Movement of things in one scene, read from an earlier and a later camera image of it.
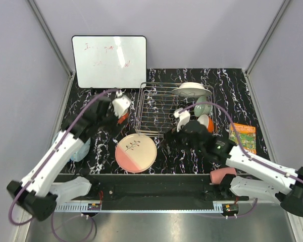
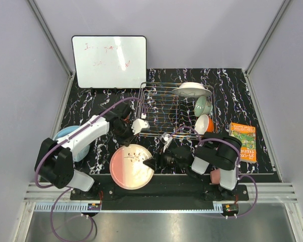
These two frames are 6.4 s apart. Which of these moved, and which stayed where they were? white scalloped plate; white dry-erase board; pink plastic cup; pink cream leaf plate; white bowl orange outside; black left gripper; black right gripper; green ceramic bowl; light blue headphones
Moved: black right gripper; pink cream leaf plate; black left gripper
Stayed: pink plastic cup; white scalloped plate; light blue headphones; white bowl orange outside; green ceramic bowl; white dry-erase board
